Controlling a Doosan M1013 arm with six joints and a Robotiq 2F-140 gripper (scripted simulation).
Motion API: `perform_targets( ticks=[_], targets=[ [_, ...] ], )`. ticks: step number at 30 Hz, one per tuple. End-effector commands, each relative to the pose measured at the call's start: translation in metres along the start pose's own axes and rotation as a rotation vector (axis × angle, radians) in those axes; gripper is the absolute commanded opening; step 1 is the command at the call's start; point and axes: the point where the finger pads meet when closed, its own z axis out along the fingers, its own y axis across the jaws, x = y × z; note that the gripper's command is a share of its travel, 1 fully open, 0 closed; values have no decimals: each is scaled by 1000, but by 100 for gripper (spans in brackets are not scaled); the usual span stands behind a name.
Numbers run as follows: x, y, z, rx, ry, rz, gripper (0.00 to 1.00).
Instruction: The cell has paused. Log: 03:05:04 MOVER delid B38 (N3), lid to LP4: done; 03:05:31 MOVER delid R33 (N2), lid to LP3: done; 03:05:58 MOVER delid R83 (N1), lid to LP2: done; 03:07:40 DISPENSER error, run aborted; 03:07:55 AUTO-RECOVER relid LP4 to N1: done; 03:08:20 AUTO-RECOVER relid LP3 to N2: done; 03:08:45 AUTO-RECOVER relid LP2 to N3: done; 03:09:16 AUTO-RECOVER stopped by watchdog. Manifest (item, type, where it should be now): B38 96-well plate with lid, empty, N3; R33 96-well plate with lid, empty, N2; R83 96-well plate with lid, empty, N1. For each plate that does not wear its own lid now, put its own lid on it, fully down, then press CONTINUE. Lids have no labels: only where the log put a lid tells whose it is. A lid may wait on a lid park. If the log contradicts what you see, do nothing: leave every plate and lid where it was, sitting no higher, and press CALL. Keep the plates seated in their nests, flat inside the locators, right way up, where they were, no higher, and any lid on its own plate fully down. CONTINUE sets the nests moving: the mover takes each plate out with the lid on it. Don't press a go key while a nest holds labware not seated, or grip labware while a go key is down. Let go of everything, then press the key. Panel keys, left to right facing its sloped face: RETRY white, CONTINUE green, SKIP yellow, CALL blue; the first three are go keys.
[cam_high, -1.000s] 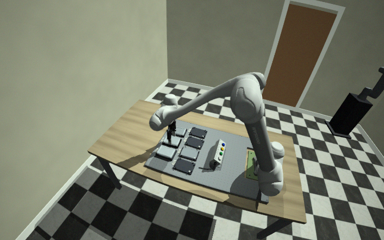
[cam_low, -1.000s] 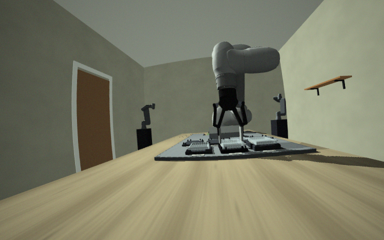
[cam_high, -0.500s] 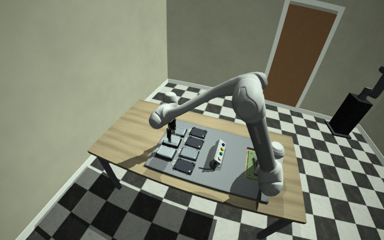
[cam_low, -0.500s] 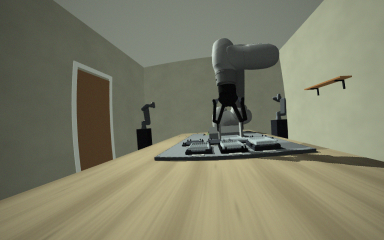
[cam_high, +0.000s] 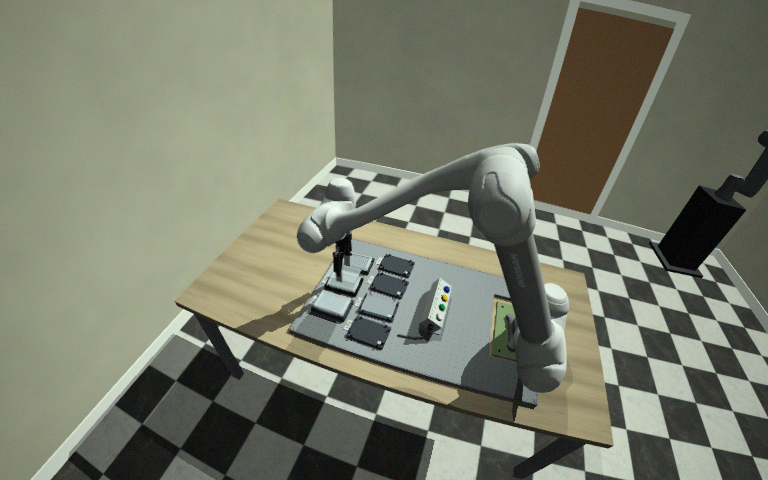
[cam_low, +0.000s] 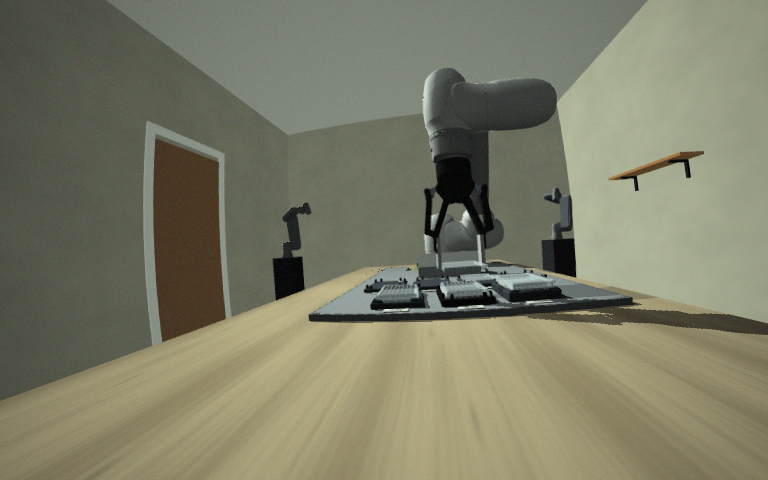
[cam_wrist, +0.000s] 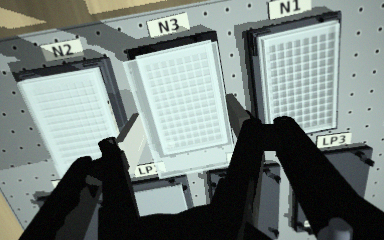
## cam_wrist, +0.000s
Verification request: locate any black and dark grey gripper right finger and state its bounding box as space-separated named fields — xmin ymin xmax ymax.
xmin=194 ymin=93 xmax=384 ymax=240

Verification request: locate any black l-shaped corner locator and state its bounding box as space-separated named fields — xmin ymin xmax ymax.
xmin=17 ymin=57 xmax=128 ymax=132

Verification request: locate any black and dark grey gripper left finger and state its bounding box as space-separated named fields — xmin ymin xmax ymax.
xmin=18 ymin=113 xmax=147 ymax=240

